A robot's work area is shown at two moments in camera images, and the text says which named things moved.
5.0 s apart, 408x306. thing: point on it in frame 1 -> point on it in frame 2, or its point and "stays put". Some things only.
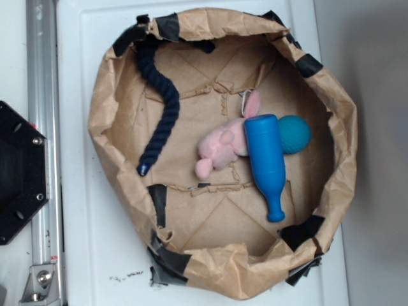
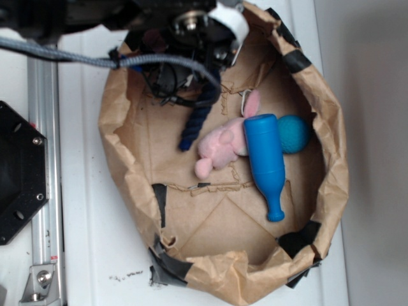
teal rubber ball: (295, 134) stays put
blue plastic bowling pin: (266, 162) stays put
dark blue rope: (145, 50) -> (199, 114)
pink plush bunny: (220, 146) stays put
